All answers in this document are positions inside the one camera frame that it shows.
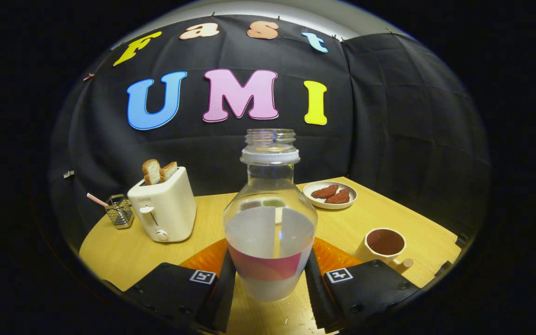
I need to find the beige cup with handle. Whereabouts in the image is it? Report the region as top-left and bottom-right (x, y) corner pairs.
(355, 228), (414, 275)

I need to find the round white plate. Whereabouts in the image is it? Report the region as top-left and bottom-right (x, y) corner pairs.
(302, 181), (358, 210)

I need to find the brown meat piece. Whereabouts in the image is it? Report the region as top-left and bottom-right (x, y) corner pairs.
(325, 188), (350, 204)
(311, 184), (339, 200)

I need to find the toast bread slice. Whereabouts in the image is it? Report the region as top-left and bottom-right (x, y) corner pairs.
(160, 161), (179, 182)
(142, 159), (162, 186)

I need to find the wire mesh basket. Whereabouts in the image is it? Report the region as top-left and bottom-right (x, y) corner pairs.
(105, 194), (134, 230)

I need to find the wooden table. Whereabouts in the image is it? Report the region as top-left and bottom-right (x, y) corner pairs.
(79, 176), (462, 335)

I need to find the cream white toaster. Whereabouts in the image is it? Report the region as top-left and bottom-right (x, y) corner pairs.
(127, 166), (197, 243)

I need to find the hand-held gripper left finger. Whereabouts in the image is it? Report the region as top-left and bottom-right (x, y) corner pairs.
(124, 238), (237, 333)

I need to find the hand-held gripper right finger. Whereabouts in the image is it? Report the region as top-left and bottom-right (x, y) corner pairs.
(304, 237), (421, 333)

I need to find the white divided condiment dish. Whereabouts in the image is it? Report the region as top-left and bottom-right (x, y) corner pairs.
(239, 197), (288, 211)

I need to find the black backdrop cloth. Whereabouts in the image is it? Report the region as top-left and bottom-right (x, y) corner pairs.
(47, 14), (491, 261)

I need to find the clear juice bottle pink label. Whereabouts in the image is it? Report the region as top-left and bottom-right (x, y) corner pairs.
(223, 129), (318, 302)

